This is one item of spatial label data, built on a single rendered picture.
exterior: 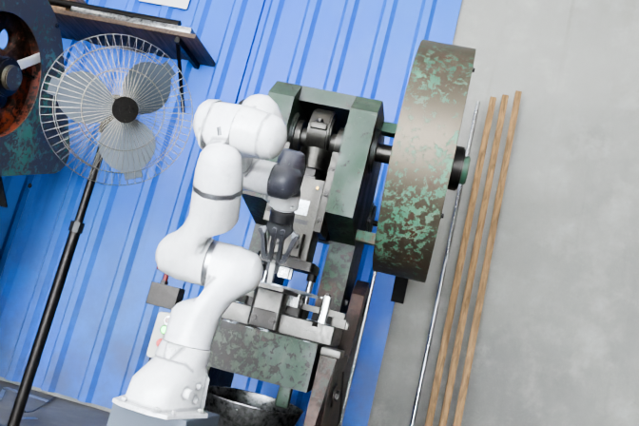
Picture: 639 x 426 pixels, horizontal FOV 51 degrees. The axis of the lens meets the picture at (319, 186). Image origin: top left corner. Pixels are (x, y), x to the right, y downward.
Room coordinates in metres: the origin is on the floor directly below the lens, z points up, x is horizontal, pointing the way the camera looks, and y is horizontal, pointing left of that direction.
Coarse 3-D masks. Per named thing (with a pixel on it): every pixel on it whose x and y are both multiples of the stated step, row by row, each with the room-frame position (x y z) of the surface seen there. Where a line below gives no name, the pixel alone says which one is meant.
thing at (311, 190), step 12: (312, 180) 2.24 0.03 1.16; (300, 192) 2.24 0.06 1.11; (312, 192) 2.23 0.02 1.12; (300, 204) 2.24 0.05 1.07; (312, 204) 2.23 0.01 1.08; (300, 216) 2.24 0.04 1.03; (312, 216) 2.23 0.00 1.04; (300, 228) 2.24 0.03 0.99; (312, 228) 2.23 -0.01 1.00; (288, 240) 2.21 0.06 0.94; (300, 240) 2.20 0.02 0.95; (312, 240) 2.23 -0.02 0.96; (276, 252) 2.23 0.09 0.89; (300, 252) 2.22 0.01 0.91; (312, 252) 2.29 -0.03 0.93
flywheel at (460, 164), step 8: (456, 152) 2.17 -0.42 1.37; (464, 152) 2.18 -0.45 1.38; (456, 160) 2.17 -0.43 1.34; (464, 160) 2.19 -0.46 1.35; (456, 168) 2.17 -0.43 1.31; (464, 168) 2.19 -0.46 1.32; (456, 176) 2.18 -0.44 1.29; (464, 176) 2.20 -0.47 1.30; (448, 184) 2.21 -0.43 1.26; (456, 184) 2.21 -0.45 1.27
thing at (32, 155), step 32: (0, 0) 2.43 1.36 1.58; (32, 0) 2.59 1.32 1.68; (0, 32) 2.58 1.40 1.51; (32, 32) 2.65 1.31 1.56; (0, 64) 2.49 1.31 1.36; (32, 64) 2.75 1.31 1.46; (64, 64) 2.91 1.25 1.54; (0, 96) 2.99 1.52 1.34; (32, 96) 2.86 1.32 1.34; (0, 128) 2.77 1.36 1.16; (32, 128) 2.85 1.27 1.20; (64, 128) 3.06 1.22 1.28; (0, 160) 2.72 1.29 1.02; (32, 160) 2.92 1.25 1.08; (64, 160) 3.14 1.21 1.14; (0, 192) 2.90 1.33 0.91
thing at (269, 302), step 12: (264, 288) 2.12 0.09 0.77; (276, 288) 2.02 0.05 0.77; (264, 300) 2.15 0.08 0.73; (276, 300) 2.14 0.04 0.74; (252, 312) 2.15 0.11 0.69; (264, 312) 2.15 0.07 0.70; (276, 312) 2.14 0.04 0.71; (252, 324) 2.15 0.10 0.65; (264, 324) 2.15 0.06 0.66; (276, 324) 2.14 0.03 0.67
